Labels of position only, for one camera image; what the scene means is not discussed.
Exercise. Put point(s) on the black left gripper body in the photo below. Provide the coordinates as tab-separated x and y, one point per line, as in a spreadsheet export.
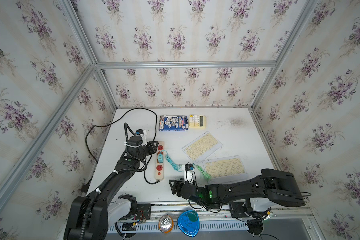
145	151

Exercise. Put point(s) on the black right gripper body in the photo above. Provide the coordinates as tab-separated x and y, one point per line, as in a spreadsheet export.
181	182

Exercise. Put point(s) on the green charger plug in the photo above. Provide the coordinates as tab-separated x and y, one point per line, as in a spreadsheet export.
160	159

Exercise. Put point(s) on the white yellow keyboard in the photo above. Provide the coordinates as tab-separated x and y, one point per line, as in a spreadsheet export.
225	170
202	147

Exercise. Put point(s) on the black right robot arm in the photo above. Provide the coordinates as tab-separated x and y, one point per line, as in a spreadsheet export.
276	186

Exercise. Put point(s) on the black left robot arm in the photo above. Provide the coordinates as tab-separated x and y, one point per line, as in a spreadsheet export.
90	216

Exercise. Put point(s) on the cream power strip red sockets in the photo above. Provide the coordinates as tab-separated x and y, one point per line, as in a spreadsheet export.
159	168

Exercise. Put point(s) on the blue paperback book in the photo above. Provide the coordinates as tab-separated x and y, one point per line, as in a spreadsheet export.
171	123

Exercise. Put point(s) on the blue marker pen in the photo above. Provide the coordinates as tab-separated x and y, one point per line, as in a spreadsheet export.
186	123

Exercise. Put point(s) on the cream yellow calculator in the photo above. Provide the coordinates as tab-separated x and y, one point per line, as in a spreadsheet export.
197	121

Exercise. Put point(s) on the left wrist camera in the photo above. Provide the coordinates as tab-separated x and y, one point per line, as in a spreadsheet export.
142	133

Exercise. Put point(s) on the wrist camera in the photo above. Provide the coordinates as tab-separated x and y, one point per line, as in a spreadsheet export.
142	133
188	173

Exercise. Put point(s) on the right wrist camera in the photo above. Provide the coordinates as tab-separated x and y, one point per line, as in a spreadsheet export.
188	173

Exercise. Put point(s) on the aluminium front rail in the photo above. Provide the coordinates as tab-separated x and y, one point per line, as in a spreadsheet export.
174	209

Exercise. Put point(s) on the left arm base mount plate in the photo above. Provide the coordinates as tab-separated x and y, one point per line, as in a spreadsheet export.
142	212

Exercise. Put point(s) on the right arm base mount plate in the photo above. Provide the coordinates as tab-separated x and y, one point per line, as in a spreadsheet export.
238	209

